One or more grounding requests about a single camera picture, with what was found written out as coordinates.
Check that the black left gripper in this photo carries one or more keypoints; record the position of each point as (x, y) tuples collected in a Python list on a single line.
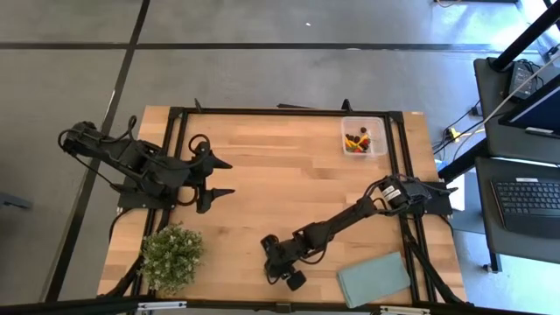
[(192, 172)]

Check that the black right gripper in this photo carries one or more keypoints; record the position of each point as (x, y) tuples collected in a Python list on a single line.
[(277, 262)]

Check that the clear plastic tupperware container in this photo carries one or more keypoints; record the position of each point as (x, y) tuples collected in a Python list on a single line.
[(380, 131)]

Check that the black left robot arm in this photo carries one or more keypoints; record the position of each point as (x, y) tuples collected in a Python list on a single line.
[(127, 155)]

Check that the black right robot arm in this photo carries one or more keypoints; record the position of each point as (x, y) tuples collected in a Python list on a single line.
[(341, 219)]

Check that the green artificial potted plant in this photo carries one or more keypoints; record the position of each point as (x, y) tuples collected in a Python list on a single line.
[(170, 258)]

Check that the teal folded cloth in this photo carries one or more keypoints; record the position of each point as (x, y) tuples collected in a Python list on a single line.
[(372, 280)]

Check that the white sheet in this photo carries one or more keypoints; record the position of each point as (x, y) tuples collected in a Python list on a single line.
[(457, 192)]

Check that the grey floor object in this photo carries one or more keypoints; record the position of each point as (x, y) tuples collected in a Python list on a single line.
[(13, 200)]

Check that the grey keyboard desk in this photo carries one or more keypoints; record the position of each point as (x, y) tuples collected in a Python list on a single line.
[(483, 210)]

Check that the grey monitor desk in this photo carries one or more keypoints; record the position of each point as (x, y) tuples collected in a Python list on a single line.
[(490, 131)]

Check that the black computer keyboard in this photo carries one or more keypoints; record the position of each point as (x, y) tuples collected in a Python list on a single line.
[(525, 205)]

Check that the dark computer monitor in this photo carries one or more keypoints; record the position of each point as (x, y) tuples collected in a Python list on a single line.
[(534, 109)]

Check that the black power adapter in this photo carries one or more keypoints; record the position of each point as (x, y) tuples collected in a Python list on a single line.
[(522, 79)]

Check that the black upright pole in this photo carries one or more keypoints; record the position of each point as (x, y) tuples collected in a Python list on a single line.
[(525, 37)]

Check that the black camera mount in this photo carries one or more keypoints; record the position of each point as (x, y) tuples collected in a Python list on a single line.
[(283, 307)]

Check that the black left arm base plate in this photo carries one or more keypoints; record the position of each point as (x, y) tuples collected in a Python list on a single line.
[(144, 202)]

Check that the black aluminium table frame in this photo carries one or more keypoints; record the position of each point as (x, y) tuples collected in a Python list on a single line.
[(284, 111)]

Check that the silver metal bracket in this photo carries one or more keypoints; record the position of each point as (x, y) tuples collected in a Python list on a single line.
[(404, 310), (162, 305)]

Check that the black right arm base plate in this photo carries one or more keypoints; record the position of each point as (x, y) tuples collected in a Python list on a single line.
[(439, 205)]

